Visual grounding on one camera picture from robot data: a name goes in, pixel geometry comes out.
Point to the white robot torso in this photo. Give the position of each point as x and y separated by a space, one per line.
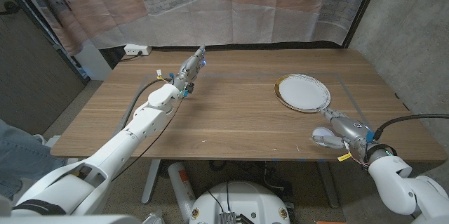
242 199

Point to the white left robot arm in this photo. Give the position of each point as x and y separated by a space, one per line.
108 153

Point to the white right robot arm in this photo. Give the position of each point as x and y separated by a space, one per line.
389 182

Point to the person's leg in blue jeans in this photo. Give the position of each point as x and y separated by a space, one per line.
21 157

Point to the black backdrop stand pole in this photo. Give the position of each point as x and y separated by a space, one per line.
363 6

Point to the white cylinder with orange label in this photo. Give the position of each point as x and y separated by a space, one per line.
182 189

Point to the grey tape outline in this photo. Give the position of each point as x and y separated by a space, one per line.
245 74

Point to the printed room scene backdrop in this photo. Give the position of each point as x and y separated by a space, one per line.
217 20

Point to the white table leg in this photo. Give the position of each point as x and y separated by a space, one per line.
151 182
328 185

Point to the white paper plate gold rim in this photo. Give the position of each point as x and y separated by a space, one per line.
303 93

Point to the dark brown door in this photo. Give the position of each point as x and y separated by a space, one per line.
31 76

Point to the white power strip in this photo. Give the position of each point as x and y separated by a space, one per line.
135 49

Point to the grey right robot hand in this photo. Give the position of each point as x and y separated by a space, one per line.
350 131

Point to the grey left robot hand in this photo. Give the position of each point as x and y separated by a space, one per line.
189 69

